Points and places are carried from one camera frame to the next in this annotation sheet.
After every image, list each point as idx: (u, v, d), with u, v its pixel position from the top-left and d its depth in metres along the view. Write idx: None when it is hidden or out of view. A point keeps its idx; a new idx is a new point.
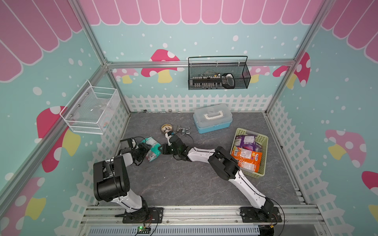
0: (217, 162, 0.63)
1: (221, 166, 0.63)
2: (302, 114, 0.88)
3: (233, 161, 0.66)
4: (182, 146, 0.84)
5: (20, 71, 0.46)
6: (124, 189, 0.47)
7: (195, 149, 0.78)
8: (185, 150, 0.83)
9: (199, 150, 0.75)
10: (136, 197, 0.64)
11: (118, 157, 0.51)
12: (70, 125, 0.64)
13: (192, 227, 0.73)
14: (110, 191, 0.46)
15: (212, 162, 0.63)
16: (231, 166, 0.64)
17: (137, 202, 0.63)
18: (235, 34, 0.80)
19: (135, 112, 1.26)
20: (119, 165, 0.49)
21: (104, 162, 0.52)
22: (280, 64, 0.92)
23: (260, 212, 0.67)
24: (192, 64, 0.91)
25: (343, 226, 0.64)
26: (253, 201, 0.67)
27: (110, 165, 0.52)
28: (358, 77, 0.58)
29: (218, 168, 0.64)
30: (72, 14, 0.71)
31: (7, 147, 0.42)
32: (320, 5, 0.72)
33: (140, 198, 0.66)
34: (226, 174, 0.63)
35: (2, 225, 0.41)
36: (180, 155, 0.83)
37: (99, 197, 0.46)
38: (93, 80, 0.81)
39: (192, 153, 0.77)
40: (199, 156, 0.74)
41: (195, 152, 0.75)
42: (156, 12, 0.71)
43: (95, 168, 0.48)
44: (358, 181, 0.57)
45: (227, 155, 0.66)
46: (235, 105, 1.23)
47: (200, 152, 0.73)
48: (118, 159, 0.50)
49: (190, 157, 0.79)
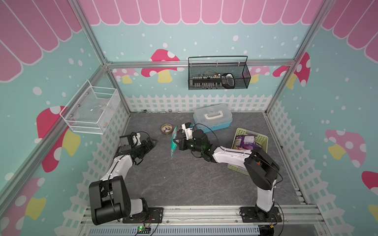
0: (257, 166, 0.50)
1: (263, 173, 0.50)
2: (302, 114, 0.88)
3: (274, 167, 0.52)
4: (207, 144, 0.70)
5: (20, 71, 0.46)
6: (123, 213, 0.43)
7: (224, 150, 0.64)
8: (208, 150, 0.70)
9: (228, 151, 0.62)
10: (137, 203, 0.62)
11: (117, 178, 0.45)
12: (70, 125, 0.64)
13: (192, 227, 0.73)
14: (110, 216, 0.42)
15: (251, 164, 0.49)
16: (274, 174, 0.51)
17: (138, 207, 0.62)
18: (235, 34, 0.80)
19: (135, 112, 1.26)
20: (119, 188, 0.44)
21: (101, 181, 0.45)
22: (279, 64, 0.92)
23: (260, 210, 0.68)
24: (192, 64, 0.91)
25: (343, 226, 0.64)
26: (262, 202, 0.64)
27: (108, 184, 0.46)
28: (358, 77, 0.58)
29: (256, 175, 0.51)
30: (72, 14, 0.71)
31: (7, 147, 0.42)
32: (320, 5, 0.71)
33: (141, 202, 0.66)
34: (266, 184, 0.50)
35: (2, 224, 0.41)
36: (203, 154, 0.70)
37: (96, 221, 0.42)
38: (93, 80, 0.81)
39: (218, 154, 0.65)
40: (229, 159, 0.62)
41: (224, 153, 0.63)
42: (156, 12, 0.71)
43: (91, 191, 0.43)
44: (358, 181, 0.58)
45: (268, 160, 0.52)
46: (235, 105, 1.23)
47: (229, 154, 0.60)
48: (118, 180, 0.44)
49: (216, 158, 0.67)
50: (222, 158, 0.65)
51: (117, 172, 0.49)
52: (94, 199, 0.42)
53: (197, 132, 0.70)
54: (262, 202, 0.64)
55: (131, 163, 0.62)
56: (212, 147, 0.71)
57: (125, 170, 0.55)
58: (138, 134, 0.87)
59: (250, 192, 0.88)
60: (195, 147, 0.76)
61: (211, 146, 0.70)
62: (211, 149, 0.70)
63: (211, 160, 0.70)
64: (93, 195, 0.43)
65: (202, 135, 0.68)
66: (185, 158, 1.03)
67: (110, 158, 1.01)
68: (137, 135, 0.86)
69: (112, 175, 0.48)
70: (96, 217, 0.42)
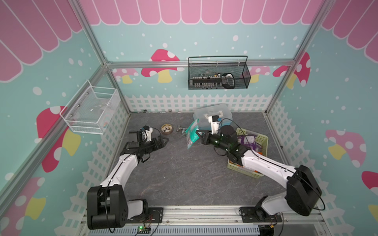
0: (301, 188, 0.43)
1: (306, 198, 0.43)
2: (301, 114, 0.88)
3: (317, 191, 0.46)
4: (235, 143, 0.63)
5: (21, 71, 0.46)
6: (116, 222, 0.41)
7: (258, 157, 0.56)
8: (236, 149, 0.63)
9: (264, 160, 0.54)
10: (137, 205, 0.62)
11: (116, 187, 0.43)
12: (70, 125, 0.64)
13: (192, 227, 0.73)
14: (104, 224, 0.41)
15: (297, 187, 0.42)
16: (315, 200, 0.44)
17: (137, 208, 0.62)
18: (236, 34, 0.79)
19: (135, 112, 1.26)
20: (116, 198, 0.42)
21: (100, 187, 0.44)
22: (279, 63, 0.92)
23: (259, 208, 0.68)
24: (192, 64, 0.91)
25: (343, 226, 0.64)
26: (269, 205, 0.62)
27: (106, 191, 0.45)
28: (358, 77, 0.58)
29: (297, 197, 0.44)
30: (72, 14, 0.71)
31: (8, 146, 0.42)
32: (320, 5, 0.71)
33: (142, 204, 0.66)
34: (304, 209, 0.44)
35: (2, 224, 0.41)
36: (229, 154, 0.64)
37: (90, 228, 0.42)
38: (93, 80, 0.81)
39: (249, 160, 0.57)
40: (262, 169, 0.54)
41: (258, 162, 0.54)
42: (156, 12, 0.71)
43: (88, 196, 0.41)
44: (358, 181, 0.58)
45: (312, 183, 0.47)
46: (235, 105, 1.23)
47: (266, 164, 0.52)
48: (116, 189, 0.42)
49: (243, 163, 0.61)
50: (252, 166, 0.58)
51: (118, 178, 0.47)
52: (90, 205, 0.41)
53: (227, 127, 0.62)
54: (268, 205, 0.63)
55: (134, 164, 0.59)
56: (242, 148, 0.62)
57: (128, 174, 0.54)
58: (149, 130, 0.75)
59: (249, 192, 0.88)
60: (221, 143, 0.68)
61: (239, 146, 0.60)
62: (240, 149, 0.62)
63: (237, 162, 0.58)
64: (90, 200, 0.41)
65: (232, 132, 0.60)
66: (185, 158, 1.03)
67: (110, 158, 1.01)
68: (149, 131, 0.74)
69: (112, 181, 0.46)
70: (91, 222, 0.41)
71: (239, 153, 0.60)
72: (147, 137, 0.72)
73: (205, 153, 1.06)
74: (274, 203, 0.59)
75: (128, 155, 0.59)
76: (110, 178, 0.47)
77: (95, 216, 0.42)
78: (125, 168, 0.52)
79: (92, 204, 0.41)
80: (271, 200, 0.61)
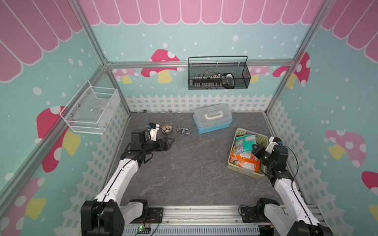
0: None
1: None
2: (302, 114, 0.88)
3: None
4: (281, 165, 0.64)
5: (20, 71, 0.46)
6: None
7: (292, 190, 0.53)
8: (279, 171, 0.61)
9: (295, 195, 0.51)
10: (137, 210, 0.61)
11: (111, 205, 0.40)
12: (70, 125, 0.64)
13: (192, 227, 0.73)
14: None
15: (300, 231, 0.41)
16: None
17: (137, 212, 0.62)
18: (236, 34, 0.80)
19: (135, 112, 1.26)
20: (110, 216, 0.40)
21: (95, 201, 0.42)
22: (280, 64, 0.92)
23: (259, 201, 0.70)
24: (192, 64, 0.91)
25: (342, 226, 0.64)
26: (269, 210, 0.63)
27: (102, 205, 0.43)
28: (358, 77, 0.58)
29: None
30: (72, 14, 0.71)
31: (7, 145, 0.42)
32: (320, 5, 0.71)
33: (141, 207, 0.65)
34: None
35: (2, 224, 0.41)
36: (268, 170, 0.64)
37: None
38: (93, 80, 0.81)
39: (282, 186, 0.56)
40: (286, 201, 0.52)
41: (287, 191, 0.53)
42: (156, 12, 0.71)
43: (83, 211, 0.40)
44: (358, 181, 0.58)
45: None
46: (235, 105, 1.23)
47: (292, 198, 0.50)
48: (111, 206, 0.40)
49: (275, 185, 0.59)
50: (280, 192, 0.56)
51: (114, 192, 0.44)
52: (83, 218, 0.40)
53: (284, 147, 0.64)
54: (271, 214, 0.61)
55: (134, 168, 0.56)
56: (286, 173, 0.60)
57: (128, 182, 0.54)
58: (155, 128, 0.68)
59: (250, 192, 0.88)
60: (267, 161, 0.70)
61: (284, 171, 0.61)
62: (283, 173, 0.60)
63: (271, 180, 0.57)
64: (83, 215, 0.40)
65: (285, 154, 0.61)
66: (185, 158, 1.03)
67: (110, 158, 1.01)
68: (155, 129, 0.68)
69: (108, 196, 0.43)
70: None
71: (278, 174, 0.59)
72: (151, 137, 0.76)
73: (205, 153, 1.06)
74: (276, 220, 0.57)
75: (129, 160, 0.56)
76: (105, 191, 0.44)
77: (89, 230, 0.40)
78: (123, 177, 0.49)
79: (85, 219, 0.40)
80: (276, 215, 0.57)
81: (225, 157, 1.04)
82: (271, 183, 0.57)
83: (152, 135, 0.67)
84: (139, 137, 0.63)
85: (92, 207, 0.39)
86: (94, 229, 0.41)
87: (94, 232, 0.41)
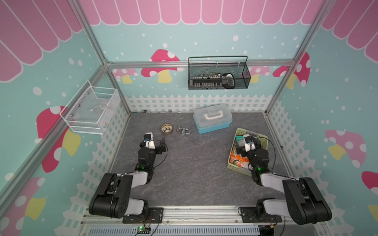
0: (296, 191, 0.46)
1: (299, 198, 0.45)
2: (301, 114, 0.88)
3: (322, 205, 0.44)
4: (263, 167, 0.71)
5: (21, 71, 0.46)
6: (116, 212, 0.42)
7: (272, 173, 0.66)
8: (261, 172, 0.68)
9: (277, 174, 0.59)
10: (137, 204, 0.61)
11: (126, 177, 0.48)
12: (70, 126, 0.64)
13: (192, 227, 0.73)
14: (102, 211, 0.43)
15: (290, 185, 0.47)
16: (320, 215, 0.43)
17: (137, 208, 0.62)
18: (235, 34, 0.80)
19: (135, 112, 1.26)
20: (125, 185, 0.46)
21: (113, 175, 0.51)
22: (280, 64, 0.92)
23: (258, 203, 0.69)
24: (192, 64, 0.91)
25: (342, 226, 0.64)
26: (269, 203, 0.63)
27: (117, 180, 0.50)
28: (358, 77, 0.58)
29: (291, 197, 0.46)
30: (72, 15, 0.71)
31: (7, 145, 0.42)
32: (320, 5, 0.71)
33: (142, 204, 0.66)
34: (299, 215, 0.44)
35: (2, 225, 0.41)
36: (253, 172, 0.71)
37: (91, 209, 0.43)
38: (93, 80, 0.81)
39: (267, 174, 0.64)
40: (272, 182, 0.60)
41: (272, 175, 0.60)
42: (156, 12, 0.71)
43: (104, 178, 0.48)
44: (358, 181, 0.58)
45: (316, 194, 0.45)
46: (235, 105, 1.23)
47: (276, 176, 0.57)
48: (126, 179, 0.48)
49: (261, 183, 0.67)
50: (266, 184, 0.65)
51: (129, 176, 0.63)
52: (103, 186, 0.46)
53: (265, 152, 0.69)
54: (270, 205, 0.62)
55: (144, 180, 0.65)
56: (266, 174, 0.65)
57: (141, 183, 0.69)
58: (151, 138, 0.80)
59: (250, 192, 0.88)
60: (253, 162, 0.75)
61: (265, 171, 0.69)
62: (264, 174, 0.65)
63: (256, 182, 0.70)
64: (103, 184, 0.47)
65: (267, 160, 0.67)
66: (185, 157, 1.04)
67: (110, 158, 1.01)
68: (150, 139, 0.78)
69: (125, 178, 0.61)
70: (92, 206, 0.43)
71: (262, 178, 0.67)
72: (150, 146, 0.81)
73: (205, 153, 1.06)
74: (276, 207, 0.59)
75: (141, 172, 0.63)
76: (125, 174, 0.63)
77: (102, 197, 0.45)
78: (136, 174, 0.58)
79: (104, 185, 0.46)
80: (279, 204, 0.56)
81: (225, 157, 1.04)
82: (258, 183, 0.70)
83: (151, 145, 0.81)
84: (144, 161, 0.69)
85: (110, 180, 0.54)
86: (105, 198, 0.44)
87: (104, 199, 0.44)
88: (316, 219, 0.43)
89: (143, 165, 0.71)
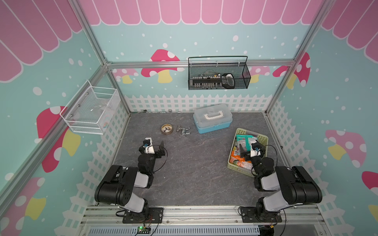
0: (287, 173, 0.50)
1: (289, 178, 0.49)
2: (301, 114, 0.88)
3: (311, 185, 0.47)
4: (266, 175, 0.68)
5: (21, 71, 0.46)
6: (121, 199, 0.44)
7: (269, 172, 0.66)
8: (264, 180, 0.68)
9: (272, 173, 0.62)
10: (138, 202, 0.62)
11: (133, 168, 0.51)
12: (70, 126, 0.64)
13: (192, 227, 0.73)
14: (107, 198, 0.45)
15: (280, 167, 0.53)
16: (310, 194, 0.45)
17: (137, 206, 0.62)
18: (236, 34, 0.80)
19: (135, 112, 1.26)
20: (131, 175, 0.49)
21: (119, 167, 0.54)
22: (280, 64, 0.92)
23: (258, 202, 0.70)
24: (192, 64, 0.91)
25: (343, 226, 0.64)
26: (268, 200, 0.64)
27: (123, 172, 0.54)
28: (358, 77, 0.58)
29: (282, 178, 0.51)
30: (72, 14, 0.71)
31: (7, 145, 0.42)
32: (320, 5, 0.71)
33: (143, 202, 0.67)
34: (290, 194, 0.47)
35: (2, 225, 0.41)
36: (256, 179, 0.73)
37: (96, 195, 0.45)
38: (93, 80, 0.81)
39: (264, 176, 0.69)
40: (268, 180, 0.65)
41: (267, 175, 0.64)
42: (156, 12, 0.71)
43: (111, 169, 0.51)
44: (358, 181, 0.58)
45: (305, 177, 0.49)
46: (235, 105, 1.23)
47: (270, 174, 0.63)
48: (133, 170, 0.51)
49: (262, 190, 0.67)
50: (266, 187, 0.67)
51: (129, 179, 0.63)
52: (109, 175, 0.49)
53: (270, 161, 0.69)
54: (269, 201, 0.63)
55: (145, 182, 0.67)
56: None
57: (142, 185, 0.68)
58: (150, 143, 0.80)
59: (250, 192, 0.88)
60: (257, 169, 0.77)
61: None
62: None
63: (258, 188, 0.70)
64: (110, 173, 0.50)
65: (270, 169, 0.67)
66: (185, 157, 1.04)
67: (110, 158, 1.01)
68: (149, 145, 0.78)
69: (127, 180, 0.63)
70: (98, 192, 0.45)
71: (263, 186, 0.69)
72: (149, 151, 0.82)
73: (205, 153, 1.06)
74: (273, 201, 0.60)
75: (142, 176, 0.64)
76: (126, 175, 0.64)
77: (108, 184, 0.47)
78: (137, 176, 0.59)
79: (110, 174, 0.49)
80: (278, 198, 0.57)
81: (225, 157, 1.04)
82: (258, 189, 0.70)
83: (150, 150, 0.82)
84: (145, 168, 0.70)
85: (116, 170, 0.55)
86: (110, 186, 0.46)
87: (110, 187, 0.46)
88: (306, 198, 0.45)
89: (143, 170, 0.72)
